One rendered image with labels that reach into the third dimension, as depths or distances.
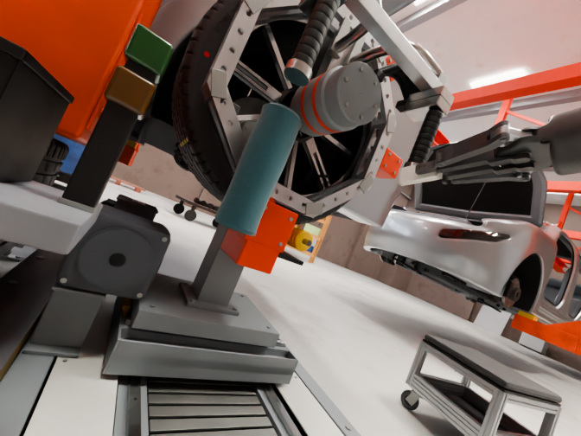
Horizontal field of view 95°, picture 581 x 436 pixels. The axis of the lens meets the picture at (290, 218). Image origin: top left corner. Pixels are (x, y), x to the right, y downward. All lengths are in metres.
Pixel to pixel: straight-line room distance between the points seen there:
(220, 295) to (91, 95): 0.58
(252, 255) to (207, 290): 0.23
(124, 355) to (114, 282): 0.16
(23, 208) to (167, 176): 10.43
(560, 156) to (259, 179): 0.42
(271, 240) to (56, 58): 0.49
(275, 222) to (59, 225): 0.47
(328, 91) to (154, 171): 10.18
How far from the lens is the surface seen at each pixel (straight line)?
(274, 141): 0.53
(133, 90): 0.36
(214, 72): 0.65
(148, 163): 10.67
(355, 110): 0.63
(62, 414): 0.69
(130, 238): 0.67
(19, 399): 0.71
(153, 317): 0.73
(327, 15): 0.53
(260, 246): 0.67
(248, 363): 0.84
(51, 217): 0.30
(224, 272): 0.83
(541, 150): 0.46
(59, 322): 0.81
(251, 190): 0.51
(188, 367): 0.78
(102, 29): 0.55
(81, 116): 0.52
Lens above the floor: 0.51
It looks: 3 degrees up
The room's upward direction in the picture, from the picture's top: 23 degrees clockwise
